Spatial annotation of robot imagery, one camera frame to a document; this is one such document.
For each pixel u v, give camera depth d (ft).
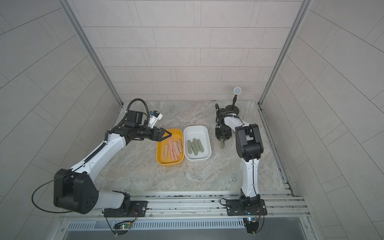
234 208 2.33
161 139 2.27
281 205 2.39
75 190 1.29
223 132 2.79
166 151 2.98
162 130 2.29
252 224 2.22
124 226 2.14
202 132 3.15
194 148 2.99
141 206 2.33
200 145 3.05
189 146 3.06
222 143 3.09
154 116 2.32
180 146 3.00
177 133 3.05
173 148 2.98
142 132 2.18
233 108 3.62
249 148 1.82
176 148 2.98
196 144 3.06
